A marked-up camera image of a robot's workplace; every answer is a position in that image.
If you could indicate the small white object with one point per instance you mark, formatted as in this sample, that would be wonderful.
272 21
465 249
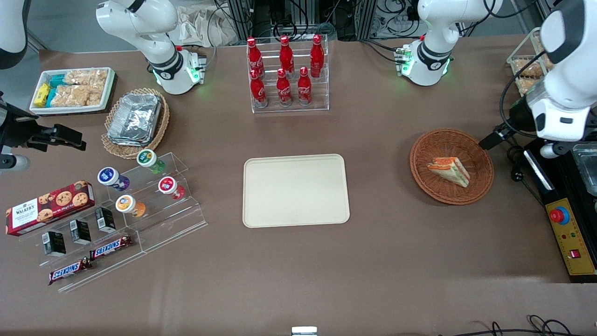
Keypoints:
304 331

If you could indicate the beige rectangular tray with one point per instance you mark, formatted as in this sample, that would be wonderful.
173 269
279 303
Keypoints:
295 190

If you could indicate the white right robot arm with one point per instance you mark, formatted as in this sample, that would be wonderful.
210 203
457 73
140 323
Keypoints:
154 32

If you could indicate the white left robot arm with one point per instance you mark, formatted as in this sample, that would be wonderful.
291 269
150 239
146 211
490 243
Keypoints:
431 28

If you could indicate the teal snack packet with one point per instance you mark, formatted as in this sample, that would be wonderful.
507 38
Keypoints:
58 80
51 97

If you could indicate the yellow snack packet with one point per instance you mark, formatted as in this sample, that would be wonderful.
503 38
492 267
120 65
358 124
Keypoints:
42 94

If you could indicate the brown snack pack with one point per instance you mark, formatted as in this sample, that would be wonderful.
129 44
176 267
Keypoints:
527 85
542 46
529 67

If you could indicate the clear acrylic step stand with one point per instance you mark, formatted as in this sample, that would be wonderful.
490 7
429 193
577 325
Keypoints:
107 270
182 224

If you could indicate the red small jar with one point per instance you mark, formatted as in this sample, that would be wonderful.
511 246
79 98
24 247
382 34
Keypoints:
169 186

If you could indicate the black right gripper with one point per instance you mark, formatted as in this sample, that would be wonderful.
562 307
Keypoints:
13 129

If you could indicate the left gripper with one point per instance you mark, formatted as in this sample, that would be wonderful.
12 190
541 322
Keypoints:
518 116

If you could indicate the orange small jar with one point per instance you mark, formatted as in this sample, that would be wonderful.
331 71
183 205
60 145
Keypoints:
128 205

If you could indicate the white rectangular snack tray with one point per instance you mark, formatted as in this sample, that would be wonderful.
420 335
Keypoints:
37 110

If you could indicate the steel pan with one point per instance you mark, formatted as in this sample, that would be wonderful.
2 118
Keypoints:
586 168

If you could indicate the yellow control box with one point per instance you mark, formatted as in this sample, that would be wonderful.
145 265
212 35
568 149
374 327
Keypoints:
571 242

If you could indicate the light oval wicker basket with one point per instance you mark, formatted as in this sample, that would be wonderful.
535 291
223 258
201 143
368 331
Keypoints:
114 149

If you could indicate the black equipment rack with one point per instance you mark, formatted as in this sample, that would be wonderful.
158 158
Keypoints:
261 18

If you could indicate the triangular sandwich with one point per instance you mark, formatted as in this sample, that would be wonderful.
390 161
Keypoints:
450 169

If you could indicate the clear rice cracker pack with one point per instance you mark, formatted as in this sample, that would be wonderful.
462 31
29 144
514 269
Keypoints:
86 77
95 94
70 95

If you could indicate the small black box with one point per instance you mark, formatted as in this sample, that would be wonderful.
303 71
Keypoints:
81 232
105 220
55 243

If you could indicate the green small jar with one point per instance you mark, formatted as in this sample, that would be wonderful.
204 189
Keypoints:
149 159

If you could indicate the purple small jar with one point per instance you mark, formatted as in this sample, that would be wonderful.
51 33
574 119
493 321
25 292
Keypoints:
110 177

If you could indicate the beige cloth bag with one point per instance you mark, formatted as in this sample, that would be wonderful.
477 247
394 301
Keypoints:
200 23

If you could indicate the clear acrylic bottle rack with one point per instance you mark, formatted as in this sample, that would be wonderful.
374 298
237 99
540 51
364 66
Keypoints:
289 109

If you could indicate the brown round wicker basket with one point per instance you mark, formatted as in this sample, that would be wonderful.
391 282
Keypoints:
475 186

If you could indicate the white cylindrical gripper attachment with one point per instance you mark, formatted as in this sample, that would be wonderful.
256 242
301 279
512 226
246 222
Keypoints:
16 163

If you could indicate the Snickers chocolate bar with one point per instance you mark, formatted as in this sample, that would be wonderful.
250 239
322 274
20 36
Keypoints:
70 271
111 248

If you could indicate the red Walkers cookie box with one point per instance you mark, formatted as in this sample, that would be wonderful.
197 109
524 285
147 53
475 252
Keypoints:
51 207

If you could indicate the silver foil tray stack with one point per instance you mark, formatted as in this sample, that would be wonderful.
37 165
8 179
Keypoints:
135 119

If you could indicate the red cola bottle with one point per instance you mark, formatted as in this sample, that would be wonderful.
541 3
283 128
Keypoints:
317 53
254 56
283 89
286 53
304 88
258 91

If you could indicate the red emergency stop button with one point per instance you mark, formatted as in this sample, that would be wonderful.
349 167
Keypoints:
559 215

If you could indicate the black appliance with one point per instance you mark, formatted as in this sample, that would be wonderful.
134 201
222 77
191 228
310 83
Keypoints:
566 186

